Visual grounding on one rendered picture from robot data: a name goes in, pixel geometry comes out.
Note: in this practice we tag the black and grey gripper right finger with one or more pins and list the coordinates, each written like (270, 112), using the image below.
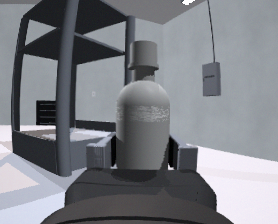
(181, 155)

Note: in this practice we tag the dark grey shelving unit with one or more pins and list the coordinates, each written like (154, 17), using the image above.
(68, 150)

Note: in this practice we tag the grey bottle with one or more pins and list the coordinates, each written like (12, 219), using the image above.
(142, 114)

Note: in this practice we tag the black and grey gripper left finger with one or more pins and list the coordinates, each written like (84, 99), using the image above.
(102, 154)

